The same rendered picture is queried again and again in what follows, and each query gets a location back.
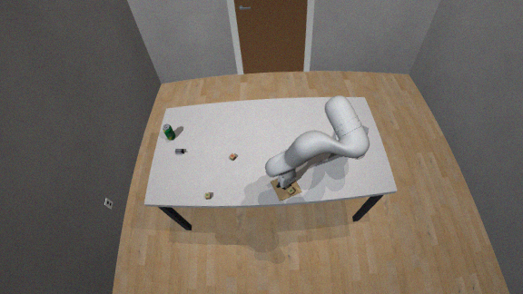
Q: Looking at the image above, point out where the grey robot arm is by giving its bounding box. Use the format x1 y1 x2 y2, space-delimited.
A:
265 95 370 179

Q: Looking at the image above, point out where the tan square mat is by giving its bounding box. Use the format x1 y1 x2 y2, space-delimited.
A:
271 179 301 201

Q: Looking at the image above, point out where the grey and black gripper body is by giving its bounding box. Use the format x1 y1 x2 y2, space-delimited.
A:
278 172 296 188

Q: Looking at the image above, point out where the green and yellow striped drink can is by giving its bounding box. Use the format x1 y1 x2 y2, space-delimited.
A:
163 124 175 141

